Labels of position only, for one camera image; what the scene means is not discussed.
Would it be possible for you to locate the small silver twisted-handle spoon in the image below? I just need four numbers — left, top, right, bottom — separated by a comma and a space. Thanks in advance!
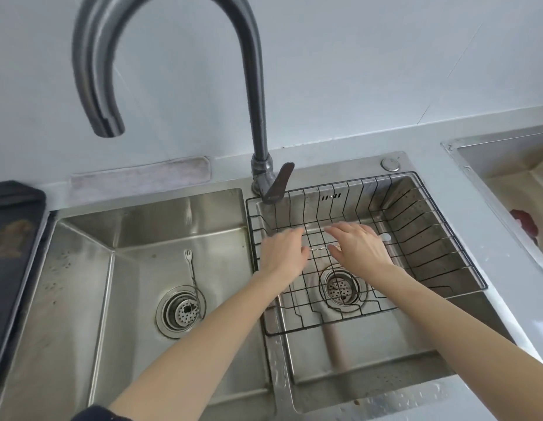
307, 234, 392, 255

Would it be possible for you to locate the grey gooseneck faucet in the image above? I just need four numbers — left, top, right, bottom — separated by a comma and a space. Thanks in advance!
72, 0, 296, 205

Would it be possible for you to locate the round steel drain strainer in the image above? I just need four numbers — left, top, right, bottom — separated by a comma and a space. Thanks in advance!
319, 265, 369, 313
156, 285, 206, 339

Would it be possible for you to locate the black tray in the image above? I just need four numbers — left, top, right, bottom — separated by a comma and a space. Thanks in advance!
0, 180, 48, 370

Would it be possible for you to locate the dark blue sleeve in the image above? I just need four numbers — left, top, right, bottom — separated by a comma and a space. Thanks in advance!
80, 405, 137, 421

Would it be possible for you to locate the square steel basin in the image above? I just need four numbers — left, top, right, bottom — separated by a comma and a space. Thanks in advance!
441, 124, 543, 282

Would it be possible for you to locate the person's left forearm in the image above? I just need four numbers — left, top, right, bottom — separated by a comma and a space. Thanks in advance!
108, 269, 296, 421

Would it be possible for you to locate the person's left hand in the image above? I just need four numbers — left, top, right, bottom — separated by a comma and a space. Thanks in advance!
259, 228, 311, 281

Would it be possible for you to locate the small silver fork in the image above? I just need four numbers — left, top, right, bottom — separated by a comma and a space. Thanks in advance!
184, 249, 198, 299

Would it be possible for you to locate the stainless steel double sink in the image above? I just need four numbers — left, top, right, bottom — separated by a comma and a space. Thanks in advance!
0, 151, 543, 421

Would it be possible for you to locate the red object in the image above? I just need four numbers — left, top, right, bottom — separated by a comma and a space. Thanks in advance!
509, 209, 540, 237

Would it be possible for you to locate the person's right hand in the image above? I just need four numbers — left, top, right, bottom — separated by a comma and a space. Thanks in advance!
325, 222, 397, 277

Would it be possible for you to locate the grey absorbent splash mat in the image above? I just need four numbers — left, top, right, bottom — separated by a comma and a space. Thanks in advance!
70, 156, 211, 207

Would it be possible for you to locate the black wire drying basket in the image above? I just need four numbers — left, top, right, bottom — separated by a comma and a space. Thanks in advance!
245, 172, 489, 337

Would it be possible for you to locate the person's right forearm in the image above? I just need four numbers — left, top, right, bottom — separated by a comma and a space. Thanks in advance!
366, 262, 543, 421

